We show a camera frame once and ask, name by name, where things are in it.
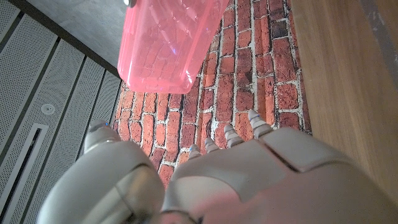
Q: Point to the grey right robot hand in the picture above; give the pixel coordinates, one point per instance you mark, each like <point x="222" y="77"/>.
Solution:
<point x="129" y="2"/>

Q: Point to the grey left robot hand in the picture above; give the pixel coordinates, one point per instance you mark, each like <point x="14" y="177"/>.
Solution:
<point x="264" y="180"/>

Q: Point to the pink translucent pencil case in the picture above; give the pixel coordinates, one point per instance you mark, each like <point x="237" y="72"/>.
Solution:
<point x="161" y="46"/>

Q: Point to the red brick printed backdrop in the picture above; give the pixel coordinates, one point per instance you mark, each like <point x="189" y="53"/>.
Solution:
<point x="248" y="68"/>

